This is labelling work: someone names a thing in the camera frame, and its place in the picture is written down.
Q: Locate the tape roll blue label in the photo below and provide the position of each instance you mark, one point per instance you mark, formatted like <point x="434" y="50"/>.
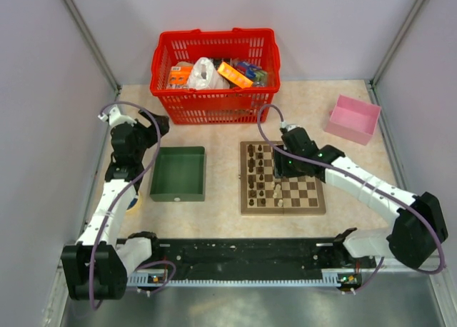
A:
<point x="135" y="205"/>

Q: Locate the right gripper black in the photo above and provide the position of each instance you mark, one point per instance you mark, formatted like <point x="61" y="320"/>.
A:
<point x="280" y="169"/>

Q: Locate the grey slotted cable duct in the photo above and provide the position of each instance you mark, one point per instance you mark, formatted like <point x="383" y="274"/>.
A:
<point x="327" y="279"/>

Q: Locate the red plastic shopping basket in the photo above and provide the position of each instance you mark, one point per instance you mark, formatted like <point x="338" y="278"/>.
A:
<point x="220" y="106"/>

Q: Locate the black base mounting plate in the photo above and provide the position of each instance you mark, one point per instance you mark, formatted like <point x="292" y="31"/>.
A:
<point x="254" y="258"/>

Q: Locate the green plastic tray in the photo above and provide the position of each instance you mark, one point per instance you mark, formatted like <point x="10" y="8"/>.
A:
<point x="179" y="175"/>

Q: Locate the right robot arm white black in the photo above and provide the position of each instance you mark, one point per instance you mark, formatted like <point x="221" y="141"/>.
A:
<point x="415" y="225"/>

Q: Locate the white plastic bag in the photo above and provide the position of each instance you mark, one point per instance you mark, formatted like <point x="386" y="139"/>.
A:
<point x="204" y="76"/>

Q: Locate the orange white packet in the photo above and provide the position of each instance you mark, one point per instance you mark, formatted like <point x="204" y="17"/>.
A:
<point x="178" y="77"/>

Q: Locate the blue snack packet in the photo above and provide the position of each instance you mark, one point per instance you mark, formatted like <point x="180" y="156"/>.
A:
<point x="250" y="71"/>

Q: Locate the wooden chess board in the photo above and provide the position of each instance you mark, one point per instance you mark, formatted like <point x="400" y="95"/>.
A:
<point x="262" y="192"/>

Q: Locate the orange box in basket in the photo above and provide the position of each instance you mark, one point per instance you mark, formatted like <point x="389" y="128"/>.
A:
<point x="234" y="76"/>

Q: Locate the dark chess piece corner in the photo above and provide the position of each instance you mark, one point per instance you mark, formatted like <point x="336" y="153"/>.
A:
<point x="251" y="149"/>

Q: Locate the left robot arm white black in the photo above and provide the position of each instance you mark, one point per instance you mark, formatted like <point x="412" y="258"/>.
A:
<point x="96" y="268"/>

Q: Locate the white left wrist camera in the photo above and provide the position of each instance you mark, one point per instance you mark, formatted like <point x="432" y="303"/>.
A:
<point x="114" y="117"/>

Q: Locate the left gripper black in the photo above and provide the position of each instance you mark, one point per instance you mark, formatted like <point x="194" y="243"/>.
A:
<point x="151" y="131"/>

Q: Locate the pink open box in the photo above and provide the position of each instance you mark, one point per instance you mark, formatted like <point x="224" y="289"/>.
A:
<point x="353" y="120"/>

